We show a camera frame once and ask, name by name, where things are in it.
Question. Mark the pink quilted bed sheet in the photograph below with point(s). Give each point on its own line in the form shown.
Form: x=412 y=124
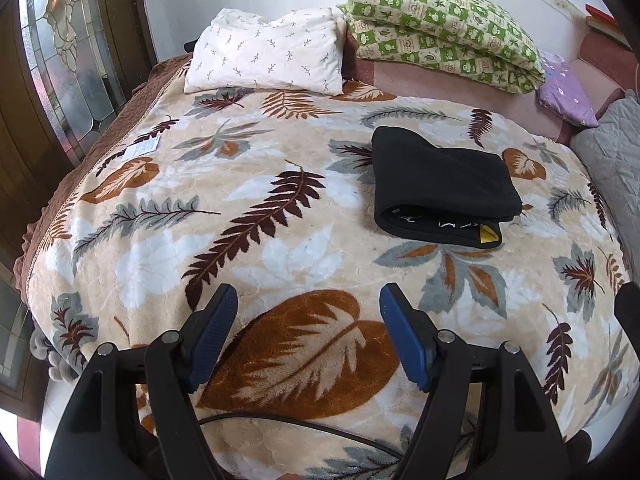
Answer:
x=450 y=85

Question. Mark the green checkered folded quilt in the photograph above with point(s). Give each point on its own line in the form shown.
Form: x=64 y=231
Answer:
x=445 y=30

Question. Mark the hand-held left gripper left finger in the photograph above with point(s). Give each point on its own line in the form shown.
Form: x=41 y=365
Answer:
x=215 y=330

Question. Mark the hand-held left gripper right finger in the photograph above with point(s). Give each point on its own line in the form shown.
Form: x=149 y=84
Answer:
x=405 y=340

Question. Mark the purple pillow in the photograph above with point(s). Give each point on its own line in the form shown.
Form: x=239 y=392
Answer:
x=567 y=90

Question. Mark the pink upholstered headboard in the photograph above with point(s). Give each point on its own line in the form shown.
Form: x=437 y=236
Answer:
x=605 y=65

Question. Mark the wooden stained glass door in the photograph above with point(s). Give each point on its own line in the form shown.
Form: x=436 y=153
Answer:
x=65 y=60

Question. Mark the leaf print fleece blanket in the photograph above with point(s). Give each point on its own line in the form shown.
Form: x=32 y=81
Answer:
x=275 y=240

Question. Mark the red book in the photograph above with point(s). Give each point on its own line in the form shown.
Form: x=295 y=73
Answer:
x=600 y=12

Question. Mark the black pants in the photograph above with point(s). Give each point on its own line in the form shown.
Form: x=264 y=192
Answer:
x=440 y=180

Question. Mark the white twig print pillow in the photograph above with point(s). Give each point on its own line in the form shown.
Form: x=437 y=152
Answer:
x=270 y=50

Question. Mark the grey fluffy cloth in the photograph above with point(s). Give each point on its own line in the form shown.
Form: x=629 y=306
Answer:
x=40 y=352

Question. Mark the brown quilted bedspread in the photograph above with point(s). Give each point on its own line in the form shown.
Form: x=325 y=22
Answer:
x=125 y=110

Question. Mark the grey quilted blanket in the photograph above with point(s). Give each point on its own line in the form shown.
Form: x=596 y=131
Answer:
x=615 y=170

